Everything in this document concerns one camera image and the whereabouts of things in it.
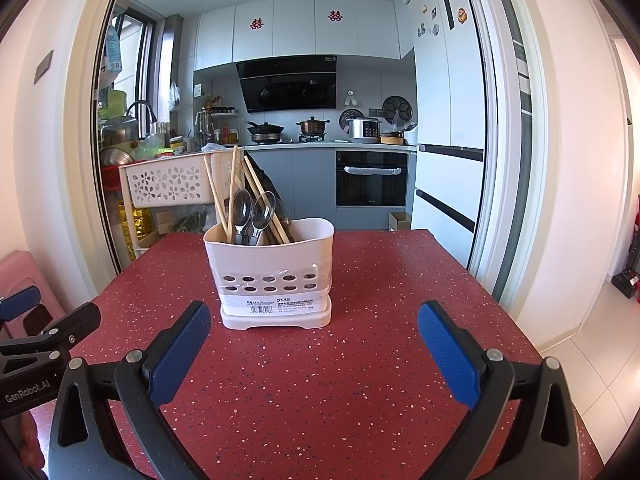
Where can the silver rice cooker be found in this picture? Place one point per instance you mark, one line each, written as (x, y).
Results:
(365, 130)

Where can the white flower-cutout basket cart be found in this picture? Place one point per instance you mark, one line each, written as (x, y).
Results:
(165, 180)

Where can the round wooden board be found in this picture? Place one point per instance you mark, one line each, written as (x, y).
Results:
(392, 139)

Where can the black round divided tray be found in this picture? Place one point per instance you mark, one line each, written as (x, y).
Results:
(397, 107)

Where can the metal basin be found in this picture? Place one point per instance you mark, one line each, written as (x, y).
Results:
(119, 130)

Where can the white upper kitchen cabinets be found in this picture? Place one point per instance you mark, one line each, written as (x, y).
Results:
(300, 35)

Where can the black floor device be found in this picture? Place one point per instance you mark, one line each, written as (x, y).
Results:
(627, 284)

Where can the clear hanging plastic bag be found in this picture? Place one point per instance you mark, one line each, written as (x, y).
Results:
(174, 95)

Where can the black shopping bag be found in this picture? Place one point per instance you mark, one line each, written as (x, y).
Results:
(280, 195)

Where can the red paper decal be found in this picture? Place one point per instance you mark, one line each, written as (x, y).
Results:
(335, 16)
(256, 24)

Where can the black range hood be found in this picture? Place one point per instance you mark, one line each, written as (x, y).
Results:
(290, 85)

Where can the gold foil bag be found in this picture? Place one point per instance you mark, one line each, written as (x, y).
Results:
(135, 225)

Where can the pink plastic chair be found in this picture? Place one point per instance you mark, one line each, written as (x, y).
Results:
(22, 275)

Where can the steel cooking pot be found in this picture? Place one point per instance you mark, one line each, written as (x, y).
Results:
(312, 126)

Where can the curved kitchen faucet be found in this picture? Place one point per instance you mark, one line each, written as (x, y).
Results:
(142, 104)

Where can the black wok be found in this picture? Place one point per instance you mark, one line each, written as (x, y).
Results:
(265, 130)

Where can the grey lower kitchen cabinets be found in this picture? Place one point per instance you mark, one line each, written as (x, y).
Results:
(310, 180)

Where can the small cardboard box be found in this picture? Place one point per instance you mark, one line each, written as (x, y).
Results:
(400, 221)

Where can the white refrigerator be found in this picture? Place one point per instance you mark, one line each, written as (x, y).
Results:
(445, 110)

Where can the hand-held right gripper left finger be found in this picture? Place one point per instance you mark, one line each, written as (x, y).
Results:
(180, 350)

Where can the white plastic utensil holder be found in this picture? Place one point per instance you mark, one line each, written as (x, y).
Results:
(270, 265)

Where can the dark round patterned plate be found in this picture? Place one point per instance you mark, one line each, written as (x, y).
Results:
(350, 116)

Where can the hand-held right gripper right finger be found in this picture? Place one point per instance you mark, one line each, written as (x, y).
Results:
(447, 355)

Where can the blue hanging packet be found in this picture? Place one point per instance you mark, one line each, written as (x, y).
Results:
(112, 50)

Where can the black built-in oven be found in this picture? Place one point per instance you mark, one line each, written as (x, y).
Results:
(371, 187)

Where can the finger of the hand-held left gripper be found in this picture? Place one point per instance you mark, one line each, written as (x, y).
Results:
(75, 322)
(20, 302)

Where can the grey wall switch plate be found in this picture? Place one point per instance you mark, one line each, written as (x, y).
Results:
(43, 67)

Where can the white spice rack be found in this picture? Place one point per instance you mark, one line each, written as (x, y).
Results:
(222, 120)

